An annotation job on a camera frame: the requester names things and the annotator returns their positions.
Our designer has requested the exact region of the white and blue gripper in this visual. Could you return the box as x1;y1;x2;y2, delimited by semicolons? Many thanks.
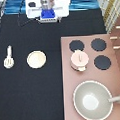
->
39;9;58;23

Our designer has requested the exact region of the pink pot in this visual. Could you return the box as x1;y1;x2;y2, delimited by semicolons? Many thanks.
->
71;50;89;71

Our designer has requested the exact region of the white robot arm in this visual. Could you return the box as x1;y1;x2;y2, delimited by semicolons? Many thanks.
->
25;0;71;23

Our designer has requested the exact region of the cream round plate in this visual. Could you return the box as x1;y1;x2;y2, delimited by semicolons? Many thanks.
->
27;51;46;69

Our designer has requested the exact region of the black table mat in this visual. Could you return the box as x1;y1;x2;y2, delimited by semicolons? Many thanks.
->
0;8;105;120

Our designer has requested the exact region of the pink stove board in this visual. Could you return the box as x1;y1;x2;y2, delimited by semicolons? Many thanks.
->
61;34;120;120

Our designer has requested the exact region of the black burner back right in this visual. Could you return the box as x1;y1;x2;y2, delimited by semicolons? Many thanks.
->
91;38;106;51

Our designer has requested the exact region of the black burner front right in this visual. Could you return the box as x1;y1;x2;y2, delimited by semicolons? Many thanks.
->
94;55;111;70

